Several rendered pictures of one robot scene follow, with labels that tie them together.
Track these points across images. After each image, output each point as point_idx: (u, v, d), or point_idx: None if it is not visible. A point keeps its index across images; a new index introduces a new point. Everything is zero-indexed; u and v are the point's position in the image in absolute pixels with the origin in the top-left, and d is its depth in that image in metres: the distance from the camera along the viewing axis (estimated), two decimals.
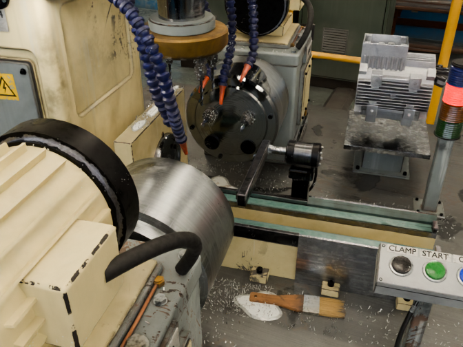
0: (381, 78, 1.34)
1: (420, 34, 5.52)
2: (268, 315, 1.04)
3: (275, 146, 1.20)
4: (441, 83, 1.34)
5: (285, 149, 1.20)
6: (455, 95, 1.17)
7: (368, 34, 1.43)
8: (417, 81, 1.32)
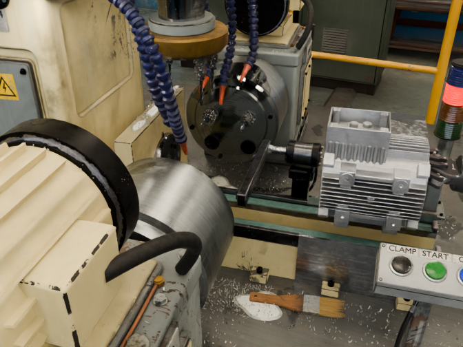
0: (353, 176, 0.95)
1: (420, 34, 5.52)
2: (268, 315, 1.04)
3: (275, 146, 1.20)
4: (437, 184, 0.95)
5: (285, 149, 1.20)
6: (455, 95, 1.17)
7: (337, 107, 1.04)
8: (404, 182, 0.93)
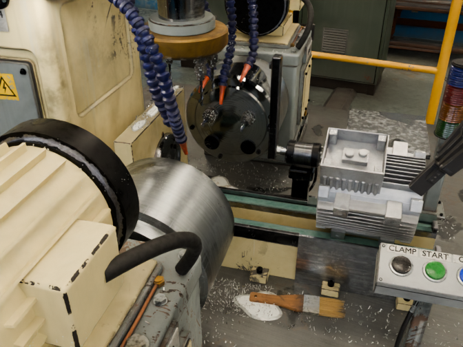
0: (346, 212, 0.98)
1: (420, 34, 5.52)
2: (268, 315, 1.04)
3: (283, 147, 1.20)
4: None
5: None
6: (455, 95, 1.17)
7: (333, 129, 1.01)
8: (395, 220, 0.96)
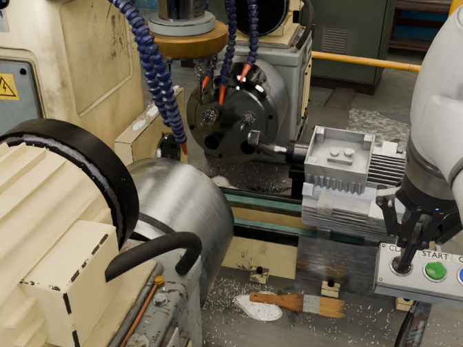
0: (330, 211, 0.98)
1: (420, 34, 5.52)
2: (268, 315, 1.04)
3: (281, 147, 1.20)
4: (376, 196, 0.63)
5: None
6: None
7: (320, 128, 1.01)
8: (377, 220, 0.96)
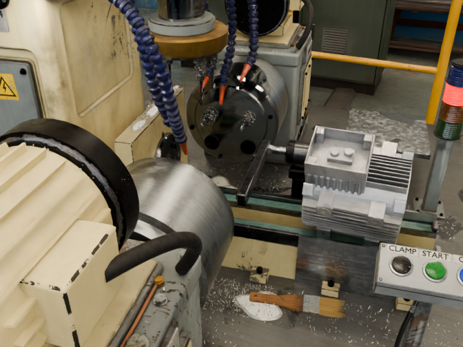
0: (330, 211, 0.98)
1: (420, 34, 5.52)
2: (268, 315, 1.04)
3: (275, 146, 1.20)
4: None
5: (285, 149, 1.20)
6: (455, 95, 1.17)
7: (320, 128, 1.01)
8: (377, 220, 0.96)
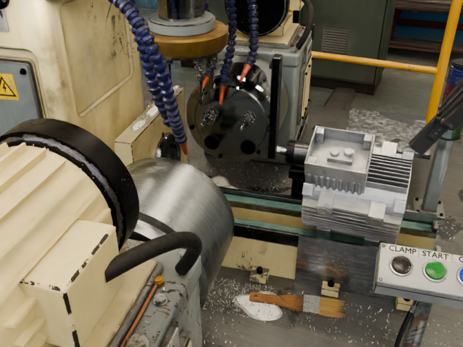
0: (330, 211, 0.98)
1: (420, 34, 5.52)
2: (268, 315, 1.04)
3: (283, 147, 1.20)
4: None
5: None
6: None
7: (320, 128, 1.01)
8: (377, 220, 0.96)
